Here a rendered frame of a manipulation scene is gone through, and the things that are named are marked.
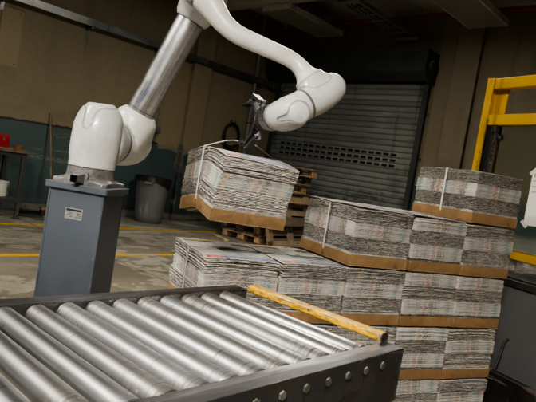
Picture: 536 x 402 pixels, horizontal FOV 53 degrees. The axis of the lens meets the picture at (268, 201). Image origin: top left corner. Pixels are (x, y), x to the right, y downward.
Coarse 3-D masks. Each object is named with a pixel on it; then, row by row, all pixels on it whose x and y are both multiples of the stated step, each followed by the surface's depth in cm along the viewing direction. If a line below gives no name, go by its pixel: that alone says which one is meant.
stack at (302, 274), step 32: (192, 256) 193; (224, 256) 186; (256, 256) 197; (288, 256) 210; (320, 256) 223; (288, 288) 197; (320, 288) 203; (352, 288) 209; (384, 288) 216; (416, 288) 224; (448, 288) 231; (416, 352) 228; (416, 384) 229
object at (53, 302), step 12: (180, 288) 142; (192, 288) 144; (204, 288) 147; (216, 288) 149; (228, 288) 151; (240, 288) 154; (0, 300) 108; (12, 300) 109; (24, 300) 110; (36, 300) 112; (48, 300) 113; (60, 300) 114; (72, 300) 116; (84, 300) 117; (108, 300) 121; (132, 300) 126; (156, 300) 131; (24, 312) 108
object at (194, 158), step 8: (192, 152) 207; (200, 152) 199; (192, 160) 205; (192, 168) 204; (184, 176) 210; (192, 176) 201; (200, 176) 197; (184, 184) 208; (192, 184) 199; (184, 192) 206; (192, 192) 199; (184, 208) 206; (192, 208) 201
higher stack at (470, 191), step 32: (416, 192) 264; (448, 192) 245; (480, 192) 233; (512, 192) 241; (480, 224) 237; (480, 256) 237; (480, 288) 239; (448, 352) 235; (480, 352) 243; (448, 384) 237; (480, 384) 246
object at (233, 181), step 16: (208, 160) 190; (224, 160) 177; (240, 160) 178; (256, 160) 181; (272, 160) 195; (208, 176) 186; (224, 176) 178; (240, 176) 180; (256, 176) 182; (272, 176) 185; (288, 176) 187; (208, 192) 183; (224, 192) 180; (240, 192) 182; (256, 192) 185; (272, 192) 187; (288, 192) 189; (224, 208) 181; (240, 208) 183; (256, 208) 186; (272, 208) 189
